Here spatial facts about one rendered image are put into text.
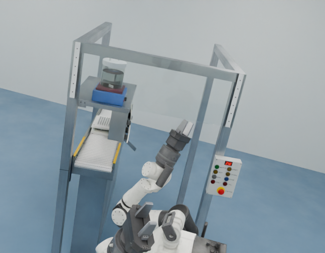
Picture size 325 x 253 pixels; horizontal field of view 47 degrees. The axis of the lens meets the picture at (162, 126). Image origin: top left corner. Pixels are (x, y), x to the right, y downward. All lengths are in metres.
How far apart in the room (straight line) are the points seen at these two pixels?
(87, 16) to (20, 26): 1.12
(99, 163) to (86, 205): 0.43
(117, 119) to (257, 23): 3.33
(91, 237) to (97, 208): 0.27
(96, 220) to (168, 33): 3.25
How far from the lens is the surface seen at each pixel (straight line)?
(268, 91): 5.48
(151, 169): 1.56
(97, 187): 2.80
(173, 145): 1.55
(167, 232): 1.32
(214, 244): 1.49
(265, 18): 5.35
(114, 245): 1.03
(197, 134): 3.55
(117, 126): 2.42
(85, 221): 2.98
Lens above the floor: 2.10
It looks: 21 degrees down
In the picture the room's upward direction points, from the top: 12 degrees clockwise
